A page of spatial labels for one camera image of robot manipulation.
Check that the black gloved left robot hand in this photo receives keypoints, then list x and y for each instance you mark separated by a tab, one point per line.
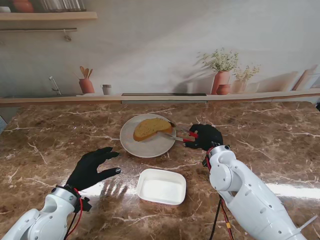
85	172

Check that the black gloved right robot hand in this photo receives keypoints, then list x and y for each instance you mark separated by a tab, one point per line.
207	137

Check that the toasted bread slice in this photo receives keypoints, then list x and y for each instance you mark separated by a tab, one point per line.
150	128

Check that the white paper bento box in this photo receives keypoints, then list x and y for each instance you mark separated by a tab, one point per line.
162	187

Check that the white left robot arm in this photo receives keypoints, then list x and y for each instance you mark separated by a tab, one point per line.
42	220

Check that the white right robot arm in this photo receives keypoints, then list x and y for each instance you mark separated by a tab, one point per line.
245	195

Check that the printed kitchen scene backdrop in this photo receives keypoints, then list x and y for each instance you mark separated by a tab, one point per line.
150	50

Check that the round white plate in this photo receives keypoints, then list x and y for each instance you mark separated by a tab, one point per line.
142	147

